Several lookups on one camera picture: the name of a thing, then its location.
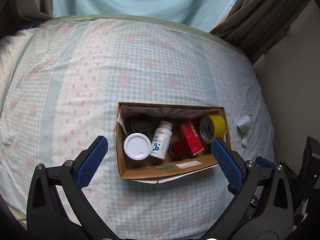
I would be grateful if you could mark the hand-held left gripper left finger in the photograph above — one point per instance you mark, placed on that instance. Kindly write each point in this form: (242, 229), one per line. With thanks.
(92, 162)

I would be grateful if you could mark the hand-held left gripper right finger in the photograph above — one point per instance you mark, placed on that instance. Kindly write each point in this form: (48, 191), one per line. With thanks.
(227, 165)

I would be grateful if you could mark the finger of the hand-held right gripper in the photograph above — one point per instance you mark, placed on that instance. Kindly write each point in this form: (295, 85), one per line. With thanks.
(263, 161)

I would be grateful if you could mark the yellow tape roll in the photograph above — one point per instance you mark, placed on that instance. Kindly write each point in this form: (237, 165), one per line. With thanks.
(217, 122)

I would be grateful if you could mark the red carton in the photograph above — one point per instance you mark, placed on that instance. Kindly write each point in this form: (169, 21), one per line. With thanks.
(191, 136)

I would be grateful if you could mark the green jar with white lid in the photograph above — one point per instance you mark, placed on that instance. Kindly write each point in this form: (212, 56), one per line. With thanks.
(137, 146)

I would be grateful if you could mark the red heart tin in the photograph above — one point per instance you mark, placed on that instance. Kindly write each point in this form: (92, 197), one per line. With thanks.
(178, 148)

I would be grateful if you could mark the cardboard box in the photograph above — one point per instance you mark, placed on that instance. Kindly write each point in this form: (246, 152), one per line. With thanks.
(150, 170)

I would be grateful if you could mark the black jar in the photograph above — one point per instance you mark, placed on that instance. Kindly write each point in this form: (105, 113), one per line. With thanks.
(142, 125)

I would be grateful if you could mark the white pill bottle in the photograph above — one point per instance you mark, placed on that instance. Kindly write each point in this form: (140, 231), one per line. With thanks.
(160, 142)

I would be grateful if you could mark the small white plastic hook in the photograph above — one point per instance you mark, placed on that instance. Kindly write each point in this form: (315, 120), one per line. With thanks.
(245, 141)

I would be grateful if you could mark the pale green cream jar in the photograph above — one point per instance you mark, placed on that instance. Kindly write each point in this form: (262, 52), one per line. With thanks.
(243, 123)

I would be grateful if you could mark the checkered floral bed sheet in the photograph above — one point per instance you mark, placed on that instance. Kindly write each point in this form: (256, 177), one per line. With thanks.
(87, 80)

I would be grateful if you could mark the brown curtain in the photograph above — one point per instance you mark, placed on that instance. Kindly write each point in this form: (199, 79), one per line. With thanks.
(262, 12)
(27, 0)

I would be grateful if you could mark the dark blue plaid cloth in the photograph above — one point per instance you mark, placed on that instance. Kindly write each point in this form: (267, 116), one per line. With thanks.
(33, 24)

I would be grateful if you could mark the pale green mattress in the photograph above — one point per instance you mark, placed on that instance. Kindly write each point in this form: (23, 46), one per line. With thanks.
(150, 21)

